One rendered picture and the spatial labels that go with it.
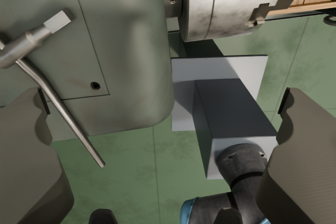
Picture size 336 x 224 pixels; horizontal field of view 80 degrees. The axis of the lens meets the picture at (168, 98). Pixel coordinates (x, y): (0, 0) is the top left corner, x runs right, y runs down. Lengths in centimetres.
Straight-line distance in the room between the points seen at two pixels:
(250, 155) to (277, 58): 136
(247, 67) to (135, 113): 67
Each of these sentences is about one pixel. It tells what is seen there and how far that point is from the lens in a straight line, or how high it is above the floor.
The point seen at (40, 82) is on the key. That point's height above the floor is 127.
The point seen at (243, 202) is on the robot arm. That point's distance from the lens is 58.
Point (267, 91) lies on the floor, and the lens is 205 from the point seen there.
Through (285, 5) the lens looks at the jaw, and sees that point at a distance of 39.
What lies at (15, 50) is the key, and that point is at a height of 128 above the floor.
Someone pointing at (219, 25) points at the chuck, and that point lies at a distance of 34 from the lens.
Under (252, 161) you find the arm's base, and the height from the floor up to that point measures 116.
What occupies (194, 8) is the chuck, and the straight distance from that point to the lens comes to 30.
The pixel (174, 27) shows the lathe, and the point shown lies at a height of 54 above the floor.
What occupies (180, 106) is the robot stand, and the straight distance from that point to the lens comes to 96.
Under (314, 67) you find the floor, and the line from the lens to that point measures 214.
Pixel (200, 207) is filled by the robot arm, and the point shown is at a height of 125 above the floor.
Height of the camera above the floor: 151
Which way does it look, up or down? 56 degrees down
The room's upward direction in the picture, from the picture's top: 176 degrees clockwise
